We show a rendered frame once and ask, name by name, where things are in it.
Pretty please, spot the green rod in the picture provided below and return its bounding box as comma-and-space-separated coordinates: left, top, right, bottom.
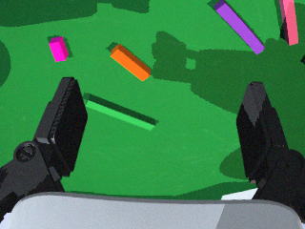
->
85, 94, 155, 130

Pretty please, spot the pink rod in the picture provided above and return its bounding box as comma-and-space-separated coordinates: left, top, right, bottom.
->
279, 0, 298, 46

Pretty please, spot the orange rod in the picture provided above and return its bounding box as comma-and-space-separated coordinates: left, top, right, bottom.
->
111, 44, 151, 81

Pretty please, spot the magenta rod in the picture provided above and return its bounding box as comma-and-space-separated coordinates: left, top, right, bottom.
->
50, 36, 68, 62

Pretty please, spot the purple rod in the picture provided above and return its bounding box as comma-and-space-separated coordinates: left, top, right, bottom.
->
214, 0, 265, 54

